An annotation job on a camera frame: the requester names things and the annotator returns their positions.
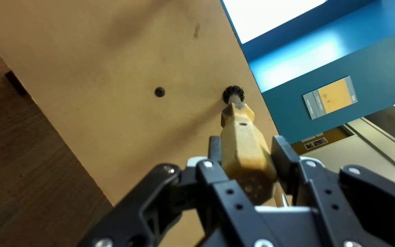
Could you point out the yellow and gray wall poster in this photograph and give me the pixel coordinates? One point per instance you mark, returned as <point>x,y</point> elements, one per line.
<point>335,96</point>

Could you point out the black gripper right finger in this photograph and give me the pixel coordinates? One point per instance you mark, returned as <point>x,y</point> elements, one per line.
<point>344,206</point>

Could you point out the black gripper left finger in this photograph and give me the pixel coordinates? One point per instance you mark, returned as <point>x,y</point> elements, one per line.
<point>226,200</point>

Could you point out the foosball table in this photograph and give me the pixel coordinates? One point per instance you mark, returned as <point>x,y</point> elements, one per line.
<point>116,69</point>

